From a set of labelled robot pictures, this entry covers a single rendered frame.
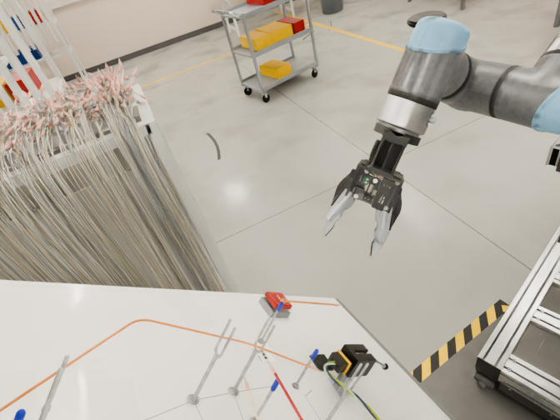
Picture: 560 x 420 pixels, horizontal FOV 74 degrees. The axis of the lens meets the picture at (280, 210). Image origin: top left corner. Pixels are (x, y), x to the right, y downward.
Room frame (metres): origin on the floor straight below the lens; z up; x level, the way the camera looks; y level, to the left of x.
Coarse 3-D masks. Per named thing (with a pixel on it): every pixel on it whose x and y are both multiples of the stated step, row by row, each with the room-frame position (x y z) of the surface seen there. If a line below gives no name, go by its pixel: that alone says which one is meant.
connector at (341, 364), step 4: (332, 352) 0.34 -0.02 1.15; (336, 352) 0.34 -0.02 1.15; (344, 352) 0.35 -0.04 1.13; (332, 356) 0.34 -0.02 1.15; (336, 356) 0.33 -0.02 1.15; (340, 356) 0.34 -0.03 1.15; (348, 356) 0.34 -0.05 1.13; (328, 360) 0.34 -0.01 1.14; (332, 360) 0.33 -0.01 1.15; (336, 360) 0.33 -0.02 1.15; (340, 360) 0.33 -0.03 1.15; (344, 360) 0.33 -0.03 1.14; (336, 364) 0.32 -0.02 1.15; (340, 364) 0.32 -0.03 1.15; (344, 364) 0.32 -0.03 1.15; (336, 368) 0.32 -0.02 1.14; (340, 368) 0.31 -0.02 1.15; (344, 368) 0.32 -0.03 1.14; (348, 368) 0.32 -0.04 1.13; (340, 372) 0.31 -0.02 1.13
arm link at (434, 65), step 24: (432, 24) 0.49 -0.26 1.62; (456, 24) 0.47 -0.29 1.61; (408, 48) 0.50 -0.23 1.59; (432, 48) 0.47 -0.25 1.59; (456, 48) 0.46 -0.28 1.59; (408, 72) 0.48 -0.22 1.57; (432, 72) 0.46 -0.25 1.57; (456, 72) 0.47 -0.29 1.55; (408, 96) 0.46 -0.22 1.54; (432, 96) 0.45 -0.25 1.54
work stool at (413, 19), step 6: (420, 12) 3.55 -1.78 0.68; (426, 12) 3.50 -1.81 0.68; (432, 12) 3.45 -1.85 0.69; (438, 12) 3.40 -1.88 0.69; (444, 12) 3.36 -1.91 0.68; (408, 18) 3.48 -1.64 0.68; (414, 18) 3.44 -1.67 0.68; (420, 18) 3.39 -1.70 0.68; (408, 24) 3.41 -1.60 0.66; (414, 24) 3.33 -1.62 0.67
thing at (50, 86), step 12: (0, 0) 2.74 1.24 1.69; (12, 0) 3.16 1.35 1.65; (0, 12) 2.63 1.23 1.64; (12, 24) 2.67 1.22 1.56; (24, 24) 3.16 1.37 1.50; (12, 36) 2.63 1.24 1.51; (36, 36) 3.17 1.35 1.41; (24, 48) 2.63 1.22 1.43; (48, 60) 3.16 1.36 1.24; (36, 72) 2.63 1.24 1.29; (48, 84) 2.63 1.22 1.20; (60, 84) 2.98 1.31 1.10; (48, 96) 2.69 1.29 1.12
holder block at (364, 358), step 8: (344, 344) 0.36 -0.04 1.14; (352, 344) 0.36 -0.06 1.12; (360, 344) 0.37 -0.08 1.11; (352, 352) 0.34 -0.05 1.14; (352, 360) 0.33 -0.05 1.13; (360, 360) 0.32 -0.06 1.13; (368, 360) 0.33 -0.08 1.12; (376, 360) 0.33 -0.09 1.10; (352, 368) 0.32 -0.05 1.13; (360, 368) 0.32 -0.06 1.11; (368, 368) 0.32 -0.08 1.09
